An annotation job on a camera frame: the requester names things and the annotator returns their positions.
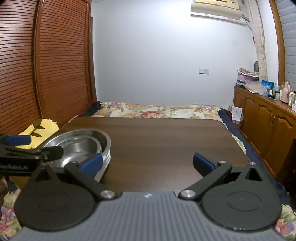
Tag black cloth on bed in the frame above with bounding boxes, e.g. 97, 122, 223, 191
80, 101, 101, 117

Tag large steel bowl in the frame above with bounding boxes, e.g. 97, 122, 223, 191
41, 128, 111, 182

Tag bottles and jars on sideboard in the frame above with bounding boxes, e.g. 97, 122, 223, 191
261, 80, 295, 113

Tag pile of folded cloths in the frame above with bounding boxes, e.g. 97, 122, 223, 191
236, 68, 260, 89

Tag wooden louvred wardrobe doors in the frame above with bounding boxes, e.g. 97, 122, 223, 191
1, 1, 95, 134

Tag white paper bag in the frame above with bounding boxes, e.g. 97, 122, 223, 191
231, 106, 243, 123

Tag beige tied curtain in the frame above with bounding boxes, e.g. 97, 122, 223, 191
244, 0, 268, 80

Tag white wall switch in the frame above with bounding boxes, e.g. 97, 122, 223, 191
199, 68, 209, 75

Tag white wall air conditioner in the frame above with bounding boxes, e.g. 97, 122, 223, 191
191, 0, 243, 20

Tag wooden sideboard cabinet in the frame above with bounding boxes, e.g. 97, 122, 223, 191
233, 86, 295, 183

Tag person's left hand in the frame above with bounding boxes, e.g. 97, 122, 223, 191
0, 177, 8, 197

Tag medium steel bowl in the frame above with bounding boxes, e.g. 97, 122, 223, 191
43, 135, 102, 168

